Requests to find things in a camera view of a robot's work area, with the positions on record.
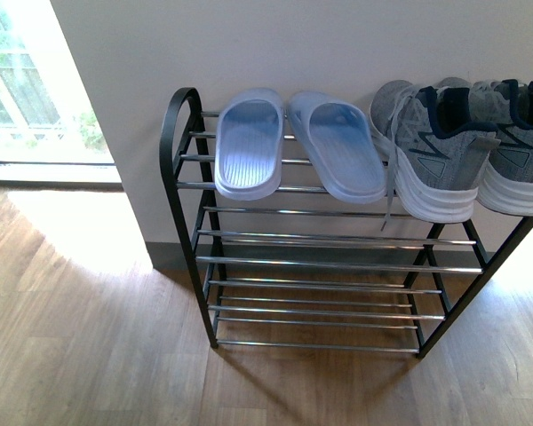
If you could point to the light blue slipper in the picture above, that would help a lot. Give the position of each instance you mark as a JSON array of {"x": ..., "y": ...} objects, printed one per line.
[
  {"x": 248, "y": 152},
  {"x": 336, "y": 137}
]

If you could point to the grey knit sneaker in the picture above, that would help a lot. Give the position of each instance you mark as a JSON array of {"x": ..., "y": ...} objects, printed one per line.
[
  {"x": 507, "y": 184},
  {"x": 436, "y": 151}
]

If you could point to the black metal shoe rack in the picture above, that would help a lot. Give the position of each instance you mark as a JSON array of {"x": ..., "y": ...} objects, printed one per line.
[{"x": 321, "y": 291}]

